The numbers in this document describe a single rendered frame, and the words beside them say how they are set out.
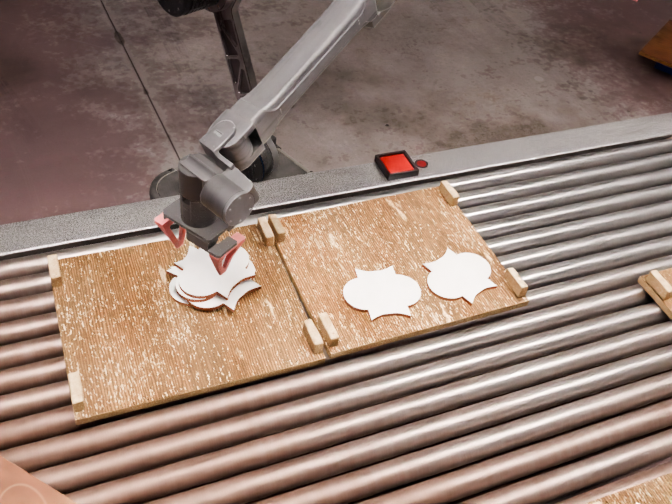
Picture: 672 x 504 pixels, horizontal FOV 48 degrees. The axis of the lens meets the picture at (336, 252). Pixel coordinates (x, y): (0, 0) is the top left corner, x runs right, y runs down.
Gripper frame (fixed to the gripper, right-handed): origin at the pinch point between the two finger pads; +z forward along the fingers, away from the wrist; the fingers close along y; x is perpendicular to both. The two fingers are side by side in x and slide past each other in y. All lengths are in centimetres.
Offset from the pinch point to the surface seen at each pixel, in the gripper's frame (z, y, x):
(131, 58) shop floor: 103, 184, -149
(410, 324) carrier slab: 10.8, -32.2, -19.4
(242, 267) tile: 7.1, -2.6, -7.9
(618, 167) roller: 13, -45, -95
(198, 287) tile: 7.1, 0.0, 0.9
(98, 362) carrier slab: 10.4, 3.0, 21.2
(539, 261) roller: 14, -43, -54
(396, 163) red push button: 11, -5, -58
